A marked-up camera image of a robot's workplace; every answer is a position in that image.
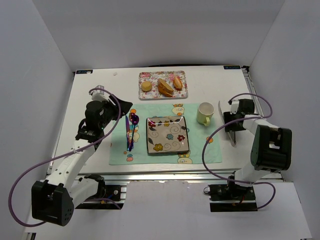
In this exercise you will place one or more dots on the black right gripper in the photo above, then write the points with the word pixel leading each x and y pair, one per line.
pixel 229 120

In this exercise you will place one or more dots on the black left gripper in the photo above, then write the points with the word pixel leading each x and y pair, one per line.
pixel 114 109

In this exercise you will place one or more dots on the yellow bread slice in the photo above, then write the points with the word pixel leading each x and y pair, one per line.
pixel 163 83

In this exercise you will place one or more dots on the orange-brown bread slice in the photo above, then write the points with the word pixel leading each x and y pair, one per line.
pixel 164 91

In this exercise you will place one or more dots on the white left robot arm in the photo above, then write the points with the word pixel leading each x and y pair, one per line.
pixel 55 199

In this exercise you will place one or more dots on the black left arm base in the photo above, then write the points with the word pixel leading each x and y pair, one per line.
pixel 92 192

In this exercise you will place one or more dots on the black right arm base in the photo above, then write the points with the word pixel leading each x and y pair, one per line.
pixel 227 198

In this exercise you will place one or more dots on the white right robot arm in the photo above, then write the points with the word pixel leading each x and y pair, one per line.
pixel 271 150

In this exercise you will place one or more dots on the purple spoon back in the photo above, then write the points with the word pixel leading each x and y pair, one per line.
pixel 131 117

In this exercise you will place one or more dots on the purple spoon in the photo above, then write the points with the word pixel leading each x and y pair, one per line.
pixel 131 117
pixel 135 120

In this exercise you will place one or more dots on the purple spoon front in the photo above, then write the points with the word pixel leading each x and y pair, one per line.
pixel 135 120

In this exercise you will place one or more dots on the round yellow bun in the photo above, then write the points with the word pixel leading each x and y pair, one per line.
pixel 146 86

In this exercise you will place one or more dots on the mint green cartoon placemat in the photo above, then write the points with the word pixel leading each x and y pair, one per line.
pixel 199 138

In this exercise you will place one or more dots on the floral rectangular tray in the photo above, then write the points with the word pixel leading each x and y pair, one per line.
pixel 168 76

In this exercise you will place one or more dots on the light green mug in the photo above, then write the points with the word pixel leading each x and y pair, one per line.
pixel 204 113

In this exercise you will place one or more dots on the black table label right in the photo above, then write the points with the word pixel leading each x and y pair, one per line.
pixel 231 67

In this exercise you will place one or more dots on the black table label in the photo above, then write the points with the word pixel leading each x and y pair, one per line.
pixel 231 67
pixel 84 71

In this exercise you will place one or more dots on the square floral ceramic plate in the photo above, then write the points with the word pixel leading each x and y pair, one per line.
pixel 167 135

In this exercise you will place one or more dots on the sesame hot dog bun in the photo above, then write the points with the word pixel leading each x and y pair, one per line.
pixel 177 83

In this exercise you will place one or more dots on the black table label left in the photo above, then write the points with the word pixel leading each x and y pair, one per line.
pixel 84 71

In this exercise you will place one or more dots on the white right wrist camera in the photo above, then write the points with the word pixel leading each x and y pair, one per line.
pixel 234 105

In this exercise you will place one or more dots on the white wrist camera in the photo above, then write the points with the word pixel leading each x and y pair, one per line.
pixel 98 94
pixel 234 105

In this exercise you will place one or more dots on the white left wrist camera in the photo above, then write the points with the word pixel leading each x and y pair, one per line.
pixel 98 94

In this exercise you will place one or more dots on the aluminium table frame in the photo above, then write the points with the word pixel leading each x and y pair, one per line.
pixel 238 96

